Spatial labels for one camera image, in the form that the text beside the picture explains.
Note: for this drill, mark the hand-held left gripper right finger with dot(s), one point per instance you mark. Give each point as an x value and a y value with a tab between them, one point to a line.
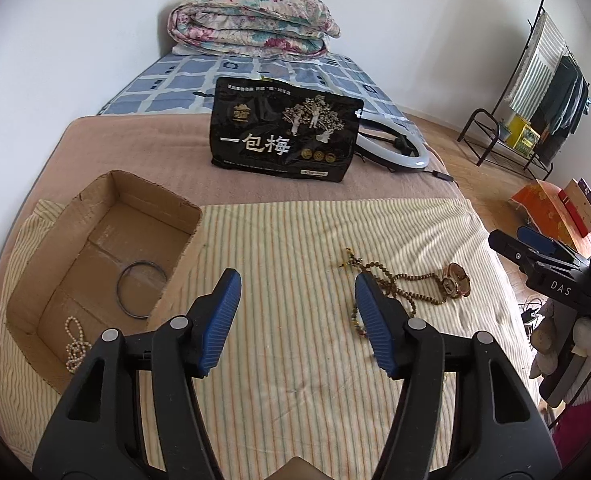
373	320

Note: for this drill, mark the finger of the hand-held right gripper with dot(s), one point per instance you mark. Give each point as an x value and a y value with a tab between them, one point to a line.
510	247
538	241

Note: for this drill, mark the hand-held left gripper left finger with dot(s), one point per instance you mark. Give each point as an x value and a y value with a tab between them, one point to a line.
225	320

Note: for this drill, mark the cardboard box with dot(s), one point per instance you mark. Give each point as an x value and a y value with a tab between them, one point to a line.
100	240

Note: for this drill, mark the person's right hand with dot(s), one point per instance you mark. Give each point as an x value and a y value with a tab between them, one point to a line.
545	340

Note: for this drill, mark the orange patterned gift box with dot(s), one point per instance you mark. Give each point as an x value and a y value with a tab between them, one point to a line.
545	205

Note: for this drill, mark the red flat box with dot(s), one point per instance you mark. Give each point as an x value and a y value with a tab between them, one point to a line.
578	210

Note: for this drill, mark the striped beige cloth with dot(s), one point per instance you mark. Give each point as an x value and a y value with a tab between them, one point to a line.
285	260

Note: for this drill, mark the yellow box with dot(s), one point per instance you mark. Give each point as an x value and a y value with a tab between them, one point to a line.
523	135

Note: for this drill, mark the black bangle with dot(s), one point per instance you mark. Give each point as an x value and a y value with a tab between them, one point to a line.
118	290

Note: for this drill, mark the black metal clothes rack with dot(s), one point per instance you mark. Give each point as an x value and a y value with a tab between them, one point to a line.
475	130

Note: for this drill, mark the hanging dark clothes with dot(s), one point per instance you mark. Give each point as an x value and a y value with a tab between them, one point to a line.
565	95

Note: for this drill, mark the hanging striped cloth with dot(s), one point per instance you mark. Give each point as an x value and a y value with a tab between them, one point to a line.
540	60

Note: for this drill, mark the brown blanket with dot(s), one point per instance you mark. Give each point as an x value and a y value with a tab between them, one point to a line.
150	145

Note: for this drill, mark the black snack bag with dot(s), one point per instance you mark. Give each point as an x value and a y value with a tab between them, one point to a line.
275	125

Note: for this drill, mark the blue checked bedsheet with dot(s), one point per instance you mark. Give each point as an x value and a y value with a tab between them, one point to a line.
175	85

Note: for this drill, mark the folded floral quilt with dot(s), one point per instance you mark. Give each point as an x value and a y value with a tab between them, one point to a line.
250	20

